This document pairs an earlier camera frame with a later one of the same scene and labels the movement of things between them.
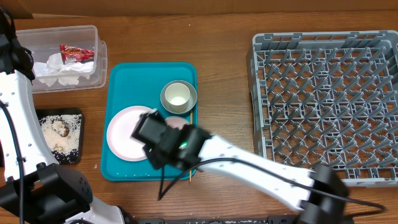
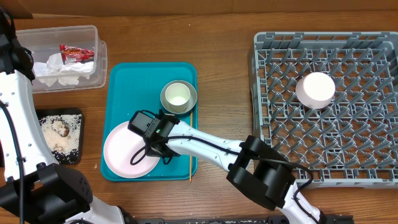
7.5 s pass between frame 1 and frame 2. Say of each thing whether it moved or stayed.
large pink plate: moved
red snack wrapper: stayed
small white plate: moved
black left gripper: stayed
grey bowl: stayed
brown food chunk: stayed
